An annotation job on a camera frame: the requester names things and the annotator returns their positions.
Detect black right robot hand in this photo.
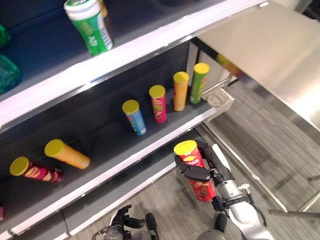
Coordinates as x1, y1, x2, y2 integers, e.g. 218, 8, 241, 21
174, 140, 235, 186

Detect dark shelf unit white edges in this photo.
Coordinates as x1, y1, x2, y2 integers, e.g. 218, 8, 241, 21
0, 0, 270, 240

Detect maroon chips can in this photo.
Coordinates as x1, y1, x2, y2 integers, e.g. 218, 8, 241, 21
9, 156, 64, 184

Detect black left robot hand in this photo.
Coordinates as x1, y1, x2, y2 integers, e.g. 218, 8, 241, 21
109, 204, 146, 235

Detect red chips can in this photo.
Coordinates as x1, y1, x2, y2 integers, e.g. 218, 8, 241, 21
173, 140, 216, 203

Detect orange chips can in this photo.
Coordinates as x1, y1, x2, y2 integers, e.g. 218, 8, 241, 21
44, 138, 91, 170
172, 71, 190, 112

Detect green plastic package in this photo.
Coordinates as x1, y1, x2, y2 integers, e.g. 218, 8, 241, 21
0, 53, 22, 95
0, 24, 11, 50

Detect dark left robot foot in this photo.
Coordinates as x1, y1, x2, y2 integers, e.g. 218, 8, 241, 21
145, 212, 158, 235

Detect dark robot foot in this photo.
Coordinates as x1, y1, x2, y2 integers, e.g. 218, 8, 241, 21
214, 212, 229, 233
145, 212, 158, 235

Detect dark right robot foot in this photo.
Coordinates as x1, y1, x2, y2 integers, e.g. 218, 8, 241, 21
214, 212, 229, 233

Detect grey robot body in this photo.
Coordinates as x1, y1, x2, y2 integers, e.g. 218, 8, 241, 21
196, 229, 228, 240

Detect white plastic bracket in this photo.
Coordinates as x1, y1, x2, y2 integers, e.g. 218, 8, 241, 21
206, 89, 235, 114

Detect blue chips can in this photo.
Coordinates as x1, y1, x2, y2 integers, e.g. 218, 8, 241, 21
121, 99, 148, 137

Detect stainless steel table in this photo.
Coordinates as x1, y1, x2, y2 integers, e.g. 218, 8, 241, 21
194, 0, 320, 218

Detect pink chips can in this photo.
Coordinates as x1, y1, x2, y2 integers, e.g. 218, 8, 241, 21
148, 84, 168, 124

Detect green chips can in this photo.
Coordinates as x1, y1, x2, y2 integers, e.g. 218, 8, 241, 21
189, 62, 211, 105

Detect green bottle with white cap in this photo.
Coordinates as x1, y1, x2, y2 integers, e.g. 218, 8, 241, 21
63, 0, 115, 57

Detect orange bottle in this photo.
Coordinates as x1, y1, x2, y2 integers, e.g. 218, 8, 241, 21
98, 0, 109, 18

